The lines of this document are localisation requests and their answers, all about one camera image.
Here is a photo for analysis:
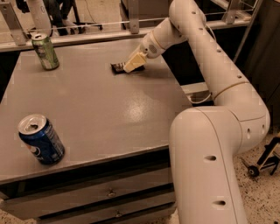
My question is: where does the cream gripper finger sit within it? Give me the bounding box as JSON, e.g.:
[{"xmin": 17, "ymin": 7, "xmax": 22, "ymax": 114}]
[{"xmin": 123, "ymin": 52, "xmax": 146, "ymax": 73}]

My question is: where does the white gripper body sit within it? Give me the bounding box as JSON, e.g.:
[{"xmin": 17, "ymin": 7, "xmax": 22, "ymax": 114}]
[{"xmin": 140, "ymin": 31, "xmax": 164, "ymax": 59}]

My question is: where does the dark chocolate rxbar wrapper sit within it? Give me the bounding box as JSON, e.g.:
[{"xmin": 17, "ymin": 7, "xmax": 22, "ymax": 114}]
[{"xmin": 111, "ymin": 62, "xmax": 145, "ymax": 74}]

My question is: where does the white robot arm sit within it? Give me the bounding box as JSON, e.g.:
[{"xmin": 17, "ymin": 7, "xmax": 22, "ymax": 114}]
[{"xmin": 124, "ymin": 0, "xmax": 270, "ymax": 224}]

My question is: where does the green soda can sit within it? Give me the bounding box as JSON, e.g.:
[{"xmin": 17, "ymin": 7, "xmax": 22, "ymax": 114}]
[{"xmin": 31, "ymin": 33, "xmax": 60, "ymax": 70}]

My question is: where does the blue pepsi can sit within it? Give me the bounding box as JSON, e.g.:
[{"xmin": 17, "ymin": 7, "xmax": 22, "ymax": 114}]
[{"xmin": 17, "ymin": 114, "xmax": 65, "ymax": 165}]

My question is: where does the grey drawer cabinet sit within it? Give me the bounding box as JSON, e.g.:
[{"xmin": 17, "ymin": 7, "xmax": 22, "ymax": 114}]
[{"xmin": 0, "ymin": 39, "xmax": 189, "ymax": 224}]

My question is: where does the black office chair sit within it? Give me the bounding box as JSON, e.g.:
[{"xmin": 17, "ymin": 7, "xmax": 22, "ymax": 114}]
[{"xmin": 16, "ymin": 0, "xmax": 103, "ymax": 37}]

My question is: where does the black wheeled cart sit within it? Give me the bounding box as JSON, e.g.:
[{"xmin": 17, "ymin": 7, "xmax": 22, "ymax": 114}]
[{"xmin": 241, "ymin": 136, "xmax": 280, "ymax": 177}]

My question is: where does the white cable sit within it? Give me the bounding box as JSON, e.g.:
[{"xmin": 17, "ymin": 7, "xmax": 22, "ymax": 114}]
[{"xmin": 187, "ymin": 23, "xmax": 218, "ymax": 105}]

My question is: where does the white cylinder post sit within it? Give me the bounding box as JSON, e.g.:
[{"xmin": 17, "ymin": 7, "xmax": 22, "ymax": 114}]
[{"xmin": 26, "ymin": 0, "xmax": 53, "ymax": 36}]

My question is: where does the grey metal rail frame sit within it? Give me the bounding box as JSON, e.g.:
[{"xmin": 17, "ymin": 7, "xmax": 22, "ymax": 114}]
[{"xmin": 0, "ymin": 0, "xmax": 261, "ymax": 52}]

